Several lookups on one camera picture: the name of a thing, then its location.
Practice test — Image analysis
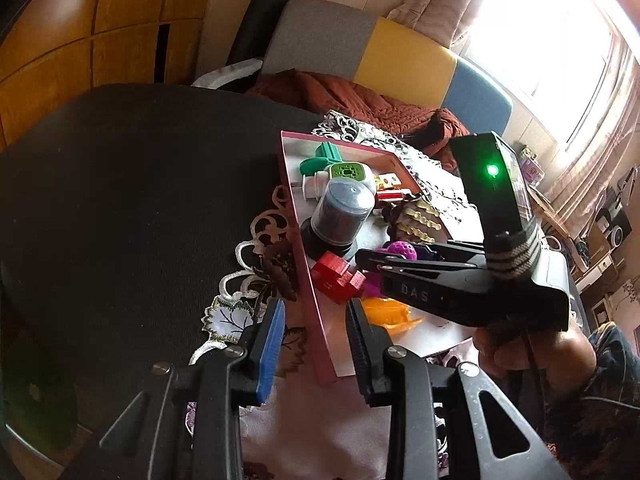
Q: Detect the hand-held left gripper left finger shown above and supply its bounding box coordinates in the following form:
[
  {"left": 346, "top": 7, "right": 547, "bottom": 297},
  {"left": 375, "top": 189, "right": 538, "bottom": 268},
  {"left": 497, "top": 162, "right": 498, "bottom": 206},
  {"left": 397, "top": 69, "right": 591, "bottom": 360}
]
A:
[{"left": 97, "top": 297, "right": 287, "bottom": 480}]

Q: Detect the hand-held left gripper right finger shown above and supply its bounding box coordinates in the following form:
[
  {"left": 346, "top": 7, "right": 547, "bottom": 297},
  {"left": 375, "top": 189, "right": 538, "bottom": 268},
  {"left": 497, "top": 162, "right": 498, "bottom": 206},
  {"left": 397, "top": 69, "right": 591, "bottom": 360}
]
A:
[{"left": 346, "top": 298, "right": 571, "bottom": 480}]

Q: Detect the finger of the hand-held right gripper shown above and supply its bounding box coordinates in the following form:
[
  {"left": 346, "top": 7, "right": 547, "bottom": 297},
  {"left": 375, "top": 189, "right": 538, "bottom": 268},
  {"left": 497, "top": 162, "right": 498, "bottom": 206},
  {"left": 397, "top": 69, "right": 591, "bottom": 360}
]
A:
[
  {"left": 425, "top": 241, "right": 488, "bottom": 260},
  {"left": 355, "top": 248, "right": 478, "bottom": 274}
]

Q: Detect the purple perforated ball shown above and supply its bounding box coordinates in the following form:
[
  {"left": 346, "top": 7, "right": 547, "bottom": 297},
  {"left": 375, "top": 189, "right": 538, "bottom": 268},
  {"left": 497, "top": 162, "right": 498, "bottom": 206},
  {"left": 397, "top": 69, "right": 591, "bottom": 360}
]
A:
[{"left": 382, "top": 240, "right": 418, "bottom": 261}]

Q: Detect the magenta plastic toy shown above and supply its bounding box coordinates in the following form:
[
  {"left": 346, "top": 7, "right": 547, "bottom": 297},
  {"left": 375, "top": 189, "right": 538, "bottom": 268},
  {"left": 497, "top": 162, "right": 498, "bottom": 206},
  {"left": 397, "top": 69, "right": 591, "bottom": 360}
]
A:
[{"left": 360, "top": 275, "right": 388, "bottom": 301}]

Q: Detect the pink shallow box tray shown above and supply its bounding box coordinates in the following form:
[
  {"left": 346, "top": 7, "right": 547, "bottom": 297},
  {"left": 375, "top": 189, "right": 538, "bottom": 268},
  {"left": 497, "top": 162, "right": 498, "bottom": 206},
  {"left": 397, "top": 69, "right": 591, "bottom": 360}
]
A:
[{"left": 277, "top": 130, "right": 481, "bottom": 386}]

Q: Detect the orange plastic toy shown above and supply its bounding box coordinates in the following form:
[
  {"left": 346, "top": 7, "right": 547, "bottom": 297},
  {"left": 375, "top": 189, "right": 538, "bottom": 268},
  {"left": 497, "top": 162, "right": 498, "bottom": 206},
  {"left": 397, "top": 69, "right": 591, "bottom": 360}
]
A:
[{"left": 360, "top": 297, "right": 426, "bottom": 336}]

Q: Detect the red plastic block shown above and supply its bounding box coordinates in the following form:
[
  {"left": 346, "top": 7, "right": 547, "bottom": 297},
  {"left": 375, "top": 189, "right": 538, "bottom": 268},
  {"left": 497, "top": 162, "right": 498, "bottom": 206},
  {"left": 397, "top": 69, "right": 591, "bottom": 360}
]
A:
[{"left": 311, "top": 251, "right": 368, "bottom": 306}]

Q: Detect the brown massage comb brush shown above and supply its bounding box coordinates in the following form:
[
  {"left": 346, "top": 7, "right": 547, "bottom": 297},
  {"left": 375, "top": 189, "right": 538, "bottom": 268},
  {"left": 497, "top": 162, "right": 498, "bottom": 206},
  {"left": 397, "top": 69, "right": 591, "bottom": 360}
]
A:
[{"left": 382, "top": 195, "right": 448, "bottom": 246}]

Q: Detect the grey cylinder container black base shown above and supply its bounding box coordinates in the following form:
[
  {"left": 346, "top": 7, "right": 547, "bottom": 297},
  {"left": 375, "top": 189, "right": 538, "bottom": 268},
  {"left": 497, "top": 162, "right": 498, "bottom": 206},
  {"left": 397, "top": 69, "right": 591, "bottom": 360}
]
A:
[{"left": 300, "top": 180, "right": 377, "bottom": 260}]

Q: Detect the white green tape dispenser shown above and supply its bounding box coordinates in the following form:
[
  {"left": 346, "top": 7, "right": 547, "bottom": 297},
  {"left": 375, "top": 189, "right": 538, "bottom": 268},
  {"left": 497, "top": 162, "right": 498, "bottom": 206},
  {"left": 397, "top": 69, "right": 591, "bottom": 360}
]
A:
[{"left": 301, "top": 161, "right": 377, "bottom": 198}]

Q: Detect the green plastic spool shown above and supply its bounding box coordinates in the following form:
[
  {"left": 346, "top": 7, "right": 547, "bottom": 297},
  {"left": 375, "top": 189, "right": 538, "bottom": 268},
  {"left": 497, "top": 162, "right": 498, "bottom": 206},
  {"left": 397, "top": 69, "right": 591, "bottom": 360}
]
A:
[{"left": 299, "top": 142, "right": 346, "bottom": 176}]

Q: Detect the person's right forearm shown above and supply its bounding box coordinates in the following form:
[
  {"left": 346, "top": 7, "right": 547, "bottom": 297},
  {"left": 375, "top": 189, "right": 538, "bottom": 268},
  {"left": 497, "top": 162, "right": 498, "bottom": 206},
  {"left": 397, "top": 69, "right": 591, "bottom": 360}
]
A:
[{"left": 542, "top": 322, "right": 640, "bottom": 480}]

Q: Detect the person's right hand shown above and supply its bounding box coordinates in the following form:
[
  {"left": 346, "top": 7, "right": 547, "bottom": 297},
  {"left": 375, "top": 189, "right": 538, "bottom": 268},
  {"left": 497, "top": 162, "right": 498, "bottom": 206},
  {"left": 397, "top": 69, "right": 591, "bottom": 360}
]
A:
[{"left": 472, "top": 327, "right": 596, "bottom": 376}]

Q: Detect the embroidered lace tablecloth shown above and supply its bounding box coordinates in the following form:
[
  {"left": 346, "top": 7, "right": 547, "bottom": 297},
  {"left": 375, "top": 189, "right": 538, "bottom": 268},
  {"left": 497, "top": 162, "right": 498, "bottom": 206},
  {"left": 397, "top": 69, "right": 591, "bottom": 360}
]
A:
[{"left": 187, "top": 110, "right": 501, "bottom": 480}]

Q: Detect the floral box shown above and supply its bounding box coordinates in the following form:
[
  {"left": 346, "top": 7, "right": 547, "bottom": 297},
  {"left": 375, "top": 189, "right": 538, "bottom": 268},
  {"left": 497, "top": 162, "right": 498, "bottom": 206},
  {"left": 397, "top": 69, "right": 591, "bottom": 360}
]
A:
[{"left": 520, "top": 145, "right": 546, "bottom": 183}]

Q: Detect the black stereo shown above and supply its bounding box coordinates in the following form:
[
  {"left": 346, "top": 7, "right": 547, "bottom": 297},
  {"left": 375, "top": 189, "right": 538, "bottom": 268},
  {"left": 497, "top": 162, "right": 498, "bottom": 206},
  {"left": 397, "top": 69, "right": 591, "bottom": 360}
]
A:
[{"left": 595, "top": 195, "right": 633, "bottom": 246}]

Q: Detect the rust brown quilted blanket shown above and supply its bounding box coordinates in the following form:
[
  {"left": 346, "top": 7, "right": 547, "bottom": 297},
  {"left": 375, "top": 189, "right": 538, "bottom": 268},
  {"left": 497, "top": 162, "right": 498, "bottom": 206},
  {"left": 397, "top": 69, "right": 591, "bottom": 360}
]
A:
[{"left": 245, "top": 69, "right": 471, "bottom": 163}]

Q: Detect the beige curtain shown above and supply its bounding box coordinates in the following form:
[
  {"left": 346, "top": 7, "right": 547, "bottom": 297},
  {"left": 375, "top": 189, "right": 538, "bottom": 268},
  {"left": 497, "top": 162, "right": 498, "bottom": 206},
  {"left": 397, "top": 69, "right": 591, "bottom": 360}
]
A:
[
  {"left": 545, "top": 45, "right": 640, "bottom": 221},
  {"left": 385, "top": 0, "right": 493, "bottom": 48}
]

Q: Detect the grey yellow blue headboard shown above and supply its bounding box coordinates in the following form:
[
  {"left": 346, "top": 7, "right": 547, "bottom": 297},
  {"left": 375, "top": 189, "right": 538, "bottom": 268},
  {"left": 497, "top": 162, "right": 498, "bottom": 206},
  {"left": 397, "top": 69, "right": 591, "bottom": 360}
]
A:
[{"left": 260, "top": 0, "right": 514, "bottom": 138}]

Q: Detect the bright window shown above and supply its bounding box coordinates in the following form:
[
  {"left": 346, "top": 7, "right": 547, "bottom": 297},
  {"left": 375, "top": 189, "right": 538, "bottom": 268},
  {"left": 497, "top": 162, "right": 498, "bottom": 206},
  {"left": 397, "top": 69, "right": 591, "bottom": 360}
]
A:
[{"left": 450, "top": 0, "right": 631, "bottom": 151}]

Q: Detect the white chair armrest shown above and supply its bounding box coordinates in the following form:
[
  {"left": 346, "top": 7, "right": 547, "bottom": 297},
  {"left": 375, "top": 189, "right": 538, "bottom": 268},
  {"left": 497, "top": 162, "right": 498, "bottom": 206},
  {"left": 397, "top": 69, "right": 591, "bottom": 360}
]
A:
[{"left": 191, "top": 57, "right": 265, "bottom": 92}]

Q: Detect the black rolled mat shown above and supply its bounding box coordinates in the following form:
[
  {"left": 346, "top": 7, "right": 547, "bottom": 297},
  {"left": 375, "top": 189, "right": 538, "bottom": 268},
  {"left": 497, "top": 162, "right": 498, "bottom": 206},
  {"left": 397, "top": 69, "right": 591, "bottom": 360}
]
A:
[{"left": 226, "top": 0, "right": 299, "bottom": 68}]

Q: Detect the wooden wardrobe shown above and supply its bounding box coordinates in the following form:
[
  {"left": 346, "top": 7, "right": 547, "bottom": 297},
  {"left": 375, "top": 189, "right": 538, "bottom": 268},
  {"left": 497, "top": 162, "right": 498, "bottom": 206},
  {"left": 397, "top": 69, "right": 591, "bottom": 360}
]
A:
[{"left": 0, "top": 0, "right": 221, "bottom": 151}]

